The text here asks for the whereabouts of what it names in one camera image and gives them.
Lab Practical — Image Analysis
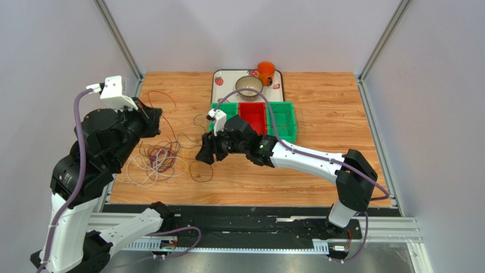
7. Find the green plastic bin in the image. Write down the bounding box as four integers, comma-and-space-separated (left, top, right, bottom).
209, 102, 239, 130
266, 102, 297, 143

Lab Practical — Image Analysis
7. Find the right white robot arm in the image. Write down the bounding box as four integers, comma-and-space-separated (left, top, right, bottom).
195, 115, 377, 238

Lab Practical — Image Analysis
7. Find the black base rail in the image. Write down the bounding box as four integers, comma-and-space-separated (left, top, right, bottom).
102, 204, 363, 251

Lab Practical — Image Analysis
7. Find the brown wire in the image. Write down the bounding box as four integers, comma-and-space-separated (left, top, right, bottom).
269, 104, 293, 133

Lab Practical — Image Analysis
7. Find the white wire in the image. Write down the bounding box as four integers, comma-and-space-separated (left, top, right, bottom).
115, 147, 189, 189

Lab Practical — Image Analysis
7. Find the yellow wire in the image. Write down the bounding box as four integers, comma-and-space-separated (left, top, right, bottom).
180, 149, 198, 171

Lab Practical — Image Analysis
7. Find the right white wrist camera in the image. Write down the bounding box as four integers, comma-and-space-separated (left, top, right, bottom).
207, 109, 227, 137

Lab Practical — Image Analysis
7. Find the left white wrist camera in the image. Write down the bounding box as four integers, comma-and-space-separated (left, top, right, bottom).
86, 76, 138, 111

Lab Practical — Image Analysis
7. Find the orange mug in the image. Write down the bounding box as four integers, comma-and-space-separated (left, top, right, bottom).
256, 61, 276, 86

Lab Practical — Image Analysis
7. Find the right green plastic bin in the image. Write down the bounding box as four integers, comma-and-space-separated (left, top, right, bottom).
266, 102, 297, 143

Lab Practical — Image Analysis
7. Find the red plastic bin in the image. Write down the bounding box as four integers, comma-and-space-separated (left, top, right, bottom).
238, 102, 268, 134

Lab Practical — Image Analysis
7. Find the red wire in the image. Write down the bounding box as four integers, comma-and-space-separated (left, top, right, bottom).
147, 90, 215, 183

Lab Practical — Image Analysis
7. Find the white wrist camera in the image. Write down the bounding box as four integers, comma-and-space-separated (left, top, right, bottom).
86, 76, 138, 111
207, 109, 227, 137

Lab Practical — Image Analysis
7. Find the beige ceramic bowl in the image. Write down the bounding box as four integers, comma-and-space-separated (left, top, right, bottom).
235, 76, 264, 101

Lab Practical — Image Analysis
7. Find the left green plastic bin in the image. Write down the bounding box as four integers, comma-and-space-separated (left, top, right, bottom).
209, 102, 239, 130

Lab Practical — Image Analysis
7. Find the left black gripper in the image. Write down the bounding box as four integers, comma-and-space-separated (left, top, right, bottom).
110, 96, 164, 168

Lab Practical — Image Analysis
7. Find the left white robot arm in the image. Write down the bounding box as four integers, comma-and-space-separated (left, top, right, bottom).
30, 99, 174, 272

